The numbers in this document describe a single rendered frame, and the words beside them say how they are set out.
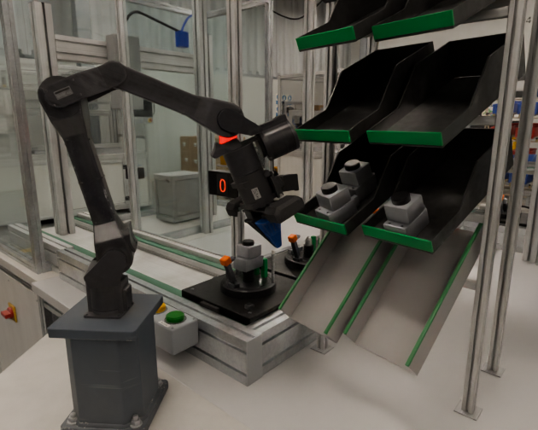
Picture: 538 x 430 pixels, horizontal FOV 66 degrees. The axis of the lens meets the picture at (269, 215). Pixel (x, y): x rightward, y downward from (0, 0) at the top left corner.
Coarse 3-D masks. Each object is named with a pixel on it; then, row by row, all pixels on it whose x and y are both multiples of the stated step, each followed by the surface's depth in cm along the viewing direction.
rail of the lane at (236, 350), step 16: (64, 256) 135; (80, 256) 133; (64, 272) 138; (80, 272) 129; (80, 288) 131; (144, 288) 107; (160, 288) 107; (176, 304) 98; (192, 304) 98; (208, 304) 96; (208, 320) 91; (224, 320) 91; (208, 336) 90; (224, 336) 86; (240, 336) 84; (256, 336) 84; (192, 352) 95; (208, 352) 91; (224, 352) 87; (240, 352) 84; (256, 352) 84; (224, 368) 88; (240, 368) 84; (256, 368) 85
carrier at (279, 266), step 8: (312, 240) 127; (304, 248) 123; (312, 248) 122; (280, 256) 130; (288, 256) 123; (304, 256) 123; (280, 264) 122; (288, 264) 121; (296, 264) 118; (304, 264) 117; (280, 272) 116; (288, 272) 116; (296, 272) 116
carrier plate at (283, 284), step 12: (216, 276) 113; (276, 276) 113; (192, 288) 104; (204, 288) 105; (216, 288) 105; (276, 288) 105; (288, 288) 105; (192, 300) 102; (204, 300) 99; (216, 300) 98; (228, 300) 98; (240, 300) 98; (252, 300) 98; (264, 300) 98; (276, 300) 98; (228, 312) 94; (240, 312) 92; (252, 312) 92; (264, 312) 92
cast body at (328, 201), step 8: (328, 184) 76; (336, 184) 75; (320, 192) 76; (328, 192) 74; (336, 192) 74; (344, 192) 75; (320, 200) 76; (328, 200) 74; (336, 200) 74; (344, 200) 75; (352, 200) 76; (320, 208) 77; (328, 208) 75; (336, 208) 75; (344, 208) 76; (352, 208) 77; (320, 216) 77; (328, 216) 74; (336, 216) 75; (344, 216) 76
